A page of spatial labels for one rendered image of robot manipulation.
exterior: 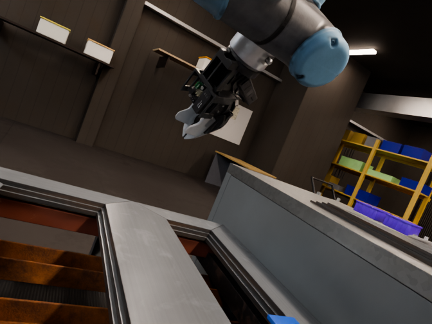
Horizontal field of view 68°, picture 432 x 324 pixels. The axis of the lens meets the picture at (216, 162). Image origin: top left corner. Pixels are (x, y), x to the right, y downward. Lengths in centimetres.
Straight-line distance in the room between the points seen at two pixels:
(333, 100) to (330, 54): 760
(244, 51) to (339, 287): 54
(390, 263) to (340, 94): 753
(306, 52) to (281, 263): 64
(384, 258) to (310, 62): 45
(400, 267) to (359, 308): 12
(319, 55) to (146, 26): 662
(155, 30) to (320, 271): 651
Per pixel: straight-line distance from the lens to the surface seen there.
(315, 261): 85
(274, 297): 78
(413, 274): 71
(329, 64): 45
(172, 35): 713
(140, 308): 55
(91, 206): 92
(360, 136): 904
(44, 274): 86
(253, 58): 55
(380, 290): 75
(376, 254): 75
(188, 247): 104
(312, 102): 760
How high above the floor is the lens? 114
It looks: 5 degrees down
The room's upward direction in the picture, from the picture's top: 22 degrees clockwise
